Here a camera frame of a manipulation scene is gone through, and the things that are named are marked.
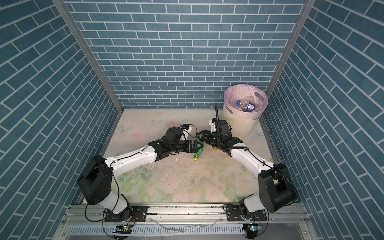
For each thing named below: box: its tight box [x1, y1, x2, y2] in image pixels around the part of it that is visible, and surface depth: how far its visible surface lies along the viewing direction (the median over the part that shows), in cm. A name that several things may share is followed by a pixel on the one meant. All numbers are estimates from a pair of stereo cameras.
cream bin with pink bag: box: [222, 84, 269, 140], surface depth 95 cm
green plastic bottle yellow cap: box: [193, 132, 205, 162], surface depth 81 cm
